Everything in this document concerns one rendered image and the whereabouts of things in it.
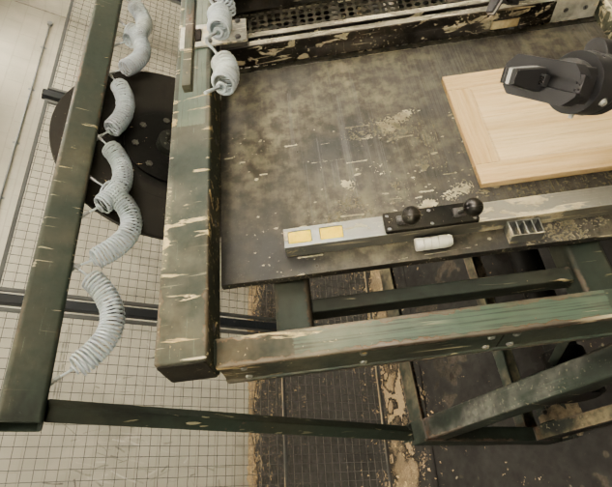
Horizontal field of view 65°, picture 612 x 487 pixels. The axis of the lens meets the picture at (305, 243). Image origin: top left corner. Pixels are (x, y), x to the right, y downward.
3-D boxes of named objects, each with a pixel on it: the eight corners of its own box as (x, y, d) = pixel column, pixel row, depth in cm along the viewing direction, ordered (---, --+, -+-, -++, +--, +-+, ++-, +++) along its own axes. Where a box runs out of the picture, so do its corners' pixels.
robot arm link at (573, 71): (566, 127, 63) (616, 128, 69) (595, 48, 59) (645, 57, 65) (491, 106, 73) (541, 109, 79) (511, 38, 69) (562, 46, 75)
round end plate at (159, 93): (279, 250, 172) (26, 205, 139) (274, 259, 177) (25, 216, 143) (268, 99, 215) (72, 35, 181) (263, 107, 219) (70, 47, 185)
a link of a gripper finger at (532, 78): (512, 63, 62) (542, 67, 66) (505, 88, 64) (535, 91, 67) (522, 65, 61) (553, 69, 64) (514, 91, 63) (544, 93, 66)
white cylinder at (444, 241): (416, 254, 105) (451, 249, 105) (417, 246, 103) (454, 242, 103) (413, 243, 107) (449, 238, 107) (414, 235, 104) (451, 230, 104)
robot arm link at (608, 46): (550, 122, 78) (591, 123, 83) (621, 107, 68) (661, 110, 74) (547, 49, 77) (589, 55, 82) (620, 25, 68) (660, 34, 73)
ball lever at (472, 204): (467, 220, 105) (487, 214, 92) (449, 222, 105) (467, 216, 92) (464, 203, 105) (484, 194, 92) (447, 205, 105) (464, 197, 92)
